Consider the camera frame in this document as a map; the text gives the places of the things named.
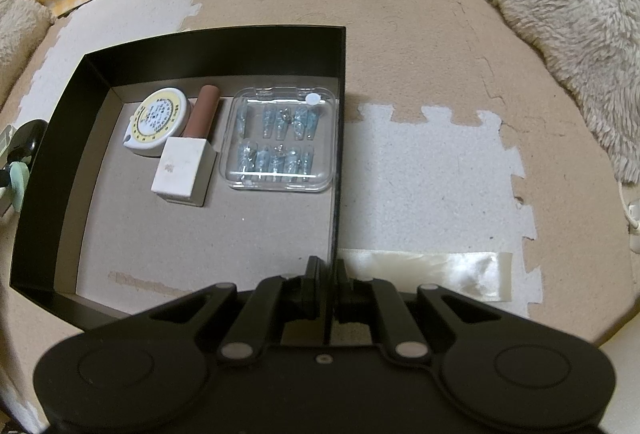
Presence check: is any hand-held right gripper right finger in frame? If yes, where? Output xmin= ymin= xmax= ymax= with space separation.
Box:
xmin=336 ymin=260 xmax=546 ymax=362

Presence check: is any black cardboard box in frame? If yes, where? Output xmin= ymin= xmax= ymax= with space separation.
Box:
xmin=10 ymin=26 xmax=347 ymax=349

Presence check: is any glossy cream tape strip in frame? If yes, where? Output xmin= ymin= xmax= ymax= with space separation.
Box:
xmin=339 ymin=248 xmax=514 ymax=303

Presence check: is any round yellow tape measure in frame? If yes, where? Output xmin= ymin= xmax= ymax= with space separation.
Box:
xmin=122 ymin=88 xmax=193 ymax=158

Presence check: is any clear plastic nail tip box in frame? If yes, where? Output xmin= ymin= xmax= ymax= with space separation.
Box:
xmin=218 ymin=87 xmax=335 ymax=193

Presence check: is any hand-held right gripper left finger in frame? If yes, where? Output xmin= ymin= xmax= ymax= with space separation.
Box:
xmin=100 ymin=258 xmax=324 ymax=363

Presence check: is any black oval case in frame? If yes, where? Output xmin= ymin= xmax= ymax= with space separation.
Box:
xmin=12 ymin=120 xmax=49 ymax=167

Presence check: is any mint green round case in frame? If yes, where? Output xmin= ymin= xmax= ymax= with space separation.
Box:
xmin=0 ymin=163 xmax=32 ymax=211

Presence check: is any fluffy white cushion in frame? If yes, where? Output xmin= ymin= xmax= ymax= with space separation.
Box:
xmin=0 ymin=0 xmax=55 ymax=82
xmin=446 ymin=0 xmax=640 ymax=185

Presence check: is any interlocking foam floor mat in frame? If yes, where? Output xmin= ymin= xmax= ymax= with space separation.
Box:
xmin=0 ymin=0 xmax=640 ymax=365

